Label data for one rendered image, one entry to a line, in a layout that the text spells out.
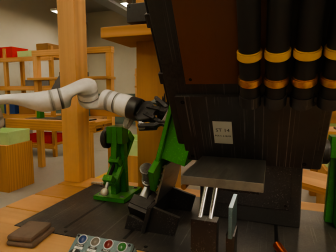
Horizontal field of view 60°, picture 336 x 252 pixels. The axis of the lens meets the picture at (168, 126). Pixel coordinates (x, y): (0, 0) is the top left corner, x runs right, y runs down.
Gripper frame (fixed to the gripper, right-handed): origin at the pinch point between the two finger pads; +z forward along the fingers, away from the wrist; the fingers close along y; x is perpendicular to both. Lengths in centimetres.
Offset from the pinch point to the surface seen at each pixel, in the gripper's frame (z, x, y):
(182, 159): 10.0, -3.8, -13.4
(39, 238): -17.8, 4.0, -45.5
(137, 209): 1.5, 7.4, -27.5
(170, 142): 5.6, -6.1, -11.0
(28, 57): -439, 300, 235
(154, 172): 4.3, -2.9, -19.4
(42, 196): -45, 35, -31
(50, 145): -350, 410, 121
